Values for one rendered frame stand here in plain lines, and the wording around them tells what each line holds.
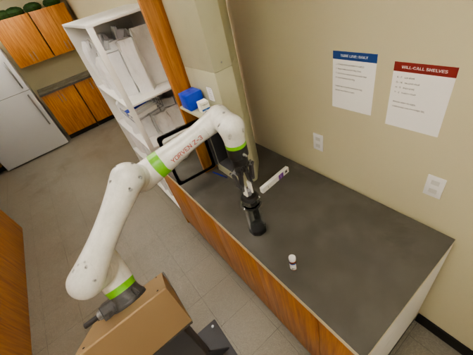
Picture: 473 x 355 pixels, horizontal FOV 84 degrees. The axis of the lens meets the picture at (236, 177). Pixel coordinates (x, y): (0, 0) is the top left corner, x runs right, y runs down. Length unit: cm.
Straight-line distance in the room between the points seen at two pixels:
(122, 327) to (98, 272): 22
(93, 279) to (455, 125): 143
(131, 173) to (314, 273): 91
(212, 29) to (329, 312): 132
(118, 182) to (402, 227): 131
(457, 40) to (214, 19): 91
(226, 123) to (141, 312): 77
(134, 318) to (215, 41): 119
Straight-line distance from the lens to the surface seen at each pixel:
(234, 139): 105
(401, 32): 123
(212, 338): 232
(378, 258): 141
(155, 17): 164
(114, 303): 131
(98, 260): 109
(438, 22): 118
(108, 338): 116
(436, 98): 125
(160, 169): 115
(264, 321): 228
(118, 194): 102
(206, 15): 134
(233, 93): 146
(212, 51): 136
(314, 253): 140
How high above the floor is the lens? 212
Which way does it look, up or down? 39 degrees down
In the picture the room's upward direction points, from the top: 16 degrees counter-clockwise
